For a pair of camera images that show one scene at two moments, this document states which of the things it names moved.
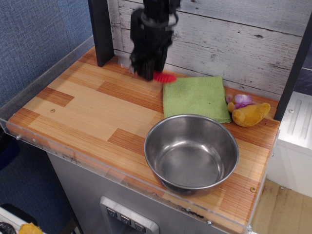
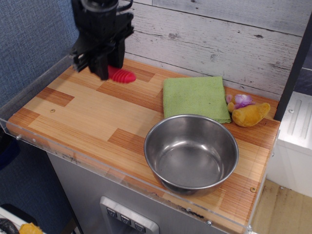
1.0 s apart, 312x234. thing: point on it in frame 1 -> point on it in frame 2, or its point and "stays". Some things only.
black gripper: (150, 38) -> (100, 28)
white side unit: (290, 164) stays
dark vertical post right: (296, 70) stays
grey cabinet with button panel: (104, 204) stays
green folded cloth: (204, 96) stays
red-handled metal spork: (125, 62) -> (120, 76)
